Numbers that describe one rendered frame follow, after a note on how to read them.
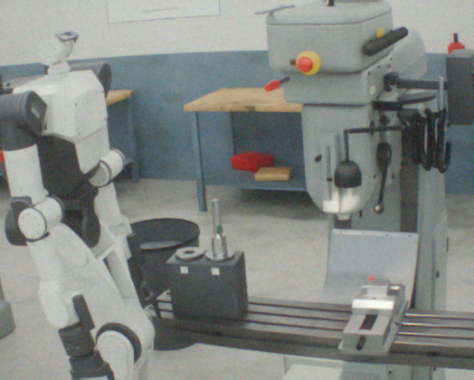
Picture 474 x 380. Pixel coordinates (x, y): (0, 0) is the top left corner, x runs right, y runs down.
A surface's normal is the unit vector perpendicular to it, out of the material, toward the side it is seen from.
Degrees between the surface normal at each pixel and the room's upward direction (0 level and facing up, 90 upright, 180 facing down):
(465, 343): 0
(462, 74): 90
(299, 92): 90
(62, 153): 98
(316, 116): 90
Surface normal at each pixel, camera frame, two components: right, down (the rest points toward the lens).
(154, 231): 0.14, 0.21
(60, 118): 0.49, 0.13
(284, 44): -0.40, 0.29
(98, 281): -0.17, 0.67
